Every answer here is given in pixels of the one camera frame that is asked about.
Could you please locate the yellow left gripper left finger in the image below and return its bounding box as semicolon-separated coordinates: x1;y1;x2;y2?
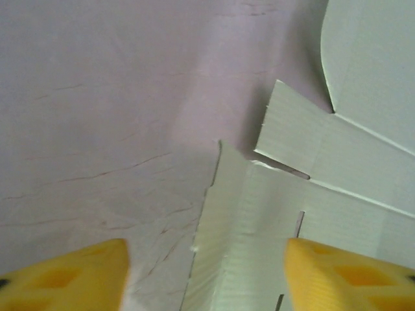
0;238;131;311

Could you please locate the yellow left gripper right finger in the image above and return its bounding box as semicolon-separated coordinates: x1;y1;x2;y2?
284;237;415;311

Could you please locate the light green paper box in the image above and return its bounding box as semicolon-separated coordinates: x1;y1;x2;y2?
176;0;415;311

